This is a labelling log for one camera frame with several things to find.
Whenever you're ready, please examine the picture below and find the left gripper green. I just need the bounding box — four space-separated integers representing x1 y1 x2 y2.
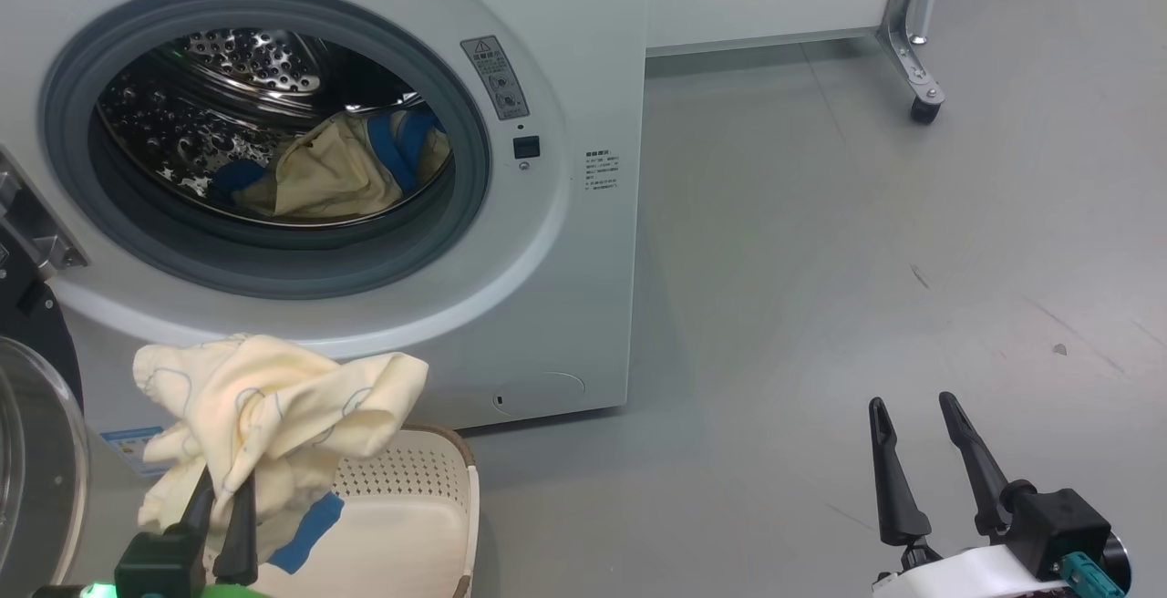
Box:
179 469 273 598

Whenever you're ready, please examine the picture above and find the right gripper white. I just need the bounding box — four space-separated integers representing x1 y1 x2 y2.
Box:
868 390 1079 598

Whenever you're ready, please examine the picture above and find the pale yellow garment blue trim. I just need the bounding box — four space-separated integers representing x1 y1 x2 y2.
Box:
132 334 429 576
214 106 452 219

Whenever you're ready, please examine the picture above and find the washing machine glass door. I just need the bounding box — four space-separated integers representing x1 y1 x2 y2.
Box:
0 147 90 594

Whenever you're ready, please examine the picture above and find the white front-load washing machine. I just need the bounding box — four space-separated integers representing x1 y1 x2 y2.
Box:
0 0 653 480

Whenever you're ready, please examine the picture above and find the steel washing machine drum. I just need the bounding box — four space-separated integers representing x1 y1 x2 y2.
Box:
96 28 454 227

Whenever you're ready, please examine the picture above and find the blue energy label sticker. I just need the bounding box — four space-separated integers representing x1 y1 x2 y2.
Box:
100 427 174 479

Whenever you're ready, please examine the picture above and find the cream perforated laundry basket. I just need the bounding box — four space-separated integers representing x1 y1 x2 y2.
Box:
205 425 481 598

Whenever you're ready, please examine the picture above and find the oval drain filter cover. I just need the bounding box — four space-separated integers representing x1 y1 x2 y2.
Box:
492 372 586 417

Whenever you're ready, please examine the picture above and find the grey metal furniture leg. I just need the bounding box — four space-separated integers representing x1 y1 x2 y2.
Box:
877 0 947 107

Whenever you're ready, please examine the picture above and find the grey warning sticker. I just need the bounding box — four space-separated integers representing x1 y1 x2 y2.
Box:
460 36 530 121

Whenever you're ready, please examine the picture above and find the teal connector right camera cable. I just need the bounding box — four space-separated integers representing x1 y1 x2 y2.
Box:
1058 552 1127 598

